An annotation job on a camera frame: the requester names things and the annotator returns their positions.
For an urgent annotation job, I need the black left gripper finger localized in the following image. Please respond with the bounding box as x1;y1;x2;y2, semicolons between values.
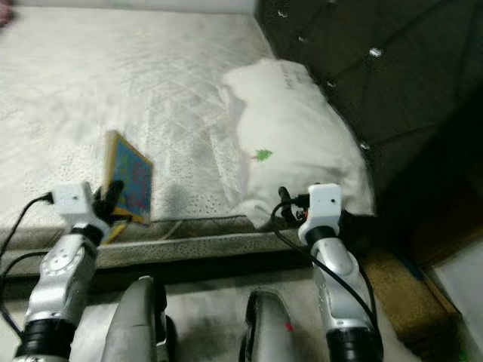
100;179;126;216

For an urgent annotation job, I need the colourful children's picture book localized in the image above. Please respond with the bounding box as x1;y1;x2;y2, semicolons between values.
104;130;155;226

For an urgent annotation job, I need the white pillow with green tree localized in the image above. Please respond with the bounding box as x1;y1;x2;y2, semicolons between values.
218;59;377;230

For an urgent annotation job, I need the grey left robot leg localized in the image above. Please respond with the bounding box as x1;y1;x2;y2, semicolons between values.
102;275;175;362

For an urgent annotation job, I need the grey robot leg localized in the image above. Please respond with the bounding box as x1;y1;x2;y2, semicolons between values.
238;289;303;362
102;275;175;362

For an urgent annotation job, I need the grey right robot leg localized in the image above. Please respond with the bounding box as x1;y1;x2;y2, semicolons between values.
238;289;303;362

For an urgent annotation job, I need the grey-white quilted mattress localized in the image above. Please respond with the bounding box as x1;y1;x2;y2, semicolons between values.
0;7;379;277

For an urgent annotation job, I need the brown fabric bed base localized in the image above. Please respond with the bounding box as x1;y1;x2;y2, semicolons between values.
358;245;466;362

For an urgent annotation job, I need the dark tufted headboard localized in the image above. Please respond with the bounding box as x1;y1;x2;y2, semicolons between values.
255;0;483;266

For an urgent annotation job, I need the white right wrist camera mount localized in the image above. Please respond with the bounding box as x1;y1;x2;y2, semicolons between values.
298;183;343;243

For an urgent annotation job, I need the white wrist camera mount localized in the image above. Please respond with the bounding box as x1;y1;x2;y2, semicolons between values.
57;181;111;232
298;183;343;243

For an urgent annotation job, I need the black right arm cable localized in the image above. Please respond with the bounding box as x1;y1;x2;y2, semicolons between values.
270;196;383;327

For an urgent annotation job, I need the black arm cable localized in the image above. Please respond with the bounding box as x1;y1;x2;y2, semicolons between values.
0;192;58;337
270;196;383;327

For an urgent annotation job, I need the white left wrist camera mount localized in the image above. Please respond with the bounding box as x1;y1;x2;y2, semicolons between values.
57;181;111;232

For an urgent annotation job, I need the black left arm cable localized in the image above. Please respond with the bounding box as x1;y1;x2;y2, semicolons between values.
0;192;58;337

